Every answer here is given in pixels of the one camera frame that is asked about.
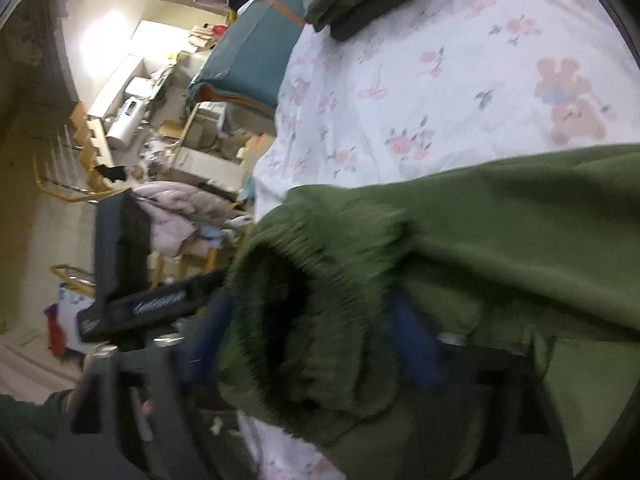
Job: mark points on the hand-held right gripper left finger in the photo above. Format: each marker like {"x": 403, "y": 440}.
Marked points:
{"x": 200, "y": 355}

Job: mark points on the white water heater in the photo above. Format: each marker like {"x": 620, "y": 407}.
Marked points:
{"x": 125, "y": 120}

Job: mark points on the pink padded jacket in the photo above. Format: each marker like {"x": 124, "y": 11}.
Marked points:
{"x": 175, "y": 210}

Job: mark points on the white wall cabinet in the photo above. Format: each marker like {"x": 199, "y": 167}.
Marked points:
{"x": 117, "y": 82}

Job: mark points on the person's left forearm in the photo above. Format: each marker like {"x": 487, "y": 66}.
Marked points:
{"x": 30, "y": 415}

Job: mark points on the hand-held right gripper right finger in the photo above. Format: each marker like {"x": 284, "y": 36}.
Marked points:
{"x": 420, "y": 355}

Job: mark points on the folded dark grey pants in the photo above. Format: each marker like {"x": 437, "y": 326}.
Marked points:
{"x": 380, "y": 16}

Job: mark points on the green pants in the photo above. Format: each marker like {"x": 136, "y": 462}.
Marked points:
{"x": 475, "y": 240}

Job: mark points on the person's left hand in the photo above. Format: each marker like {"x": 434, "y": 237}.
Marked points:
{"x": 87, "y": 362}

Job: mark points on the teal storage box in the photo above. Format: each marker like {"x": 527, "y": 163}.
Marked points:
{"x": 250, "y": 50}

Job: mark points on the floral white bed sheet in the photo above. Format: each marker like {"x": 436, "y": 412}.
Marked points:
{"x": 425, "y": 85}

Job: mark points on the grey storage box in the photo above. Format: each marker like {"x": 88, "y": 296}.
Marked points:
{"x": 210, "y": 165}

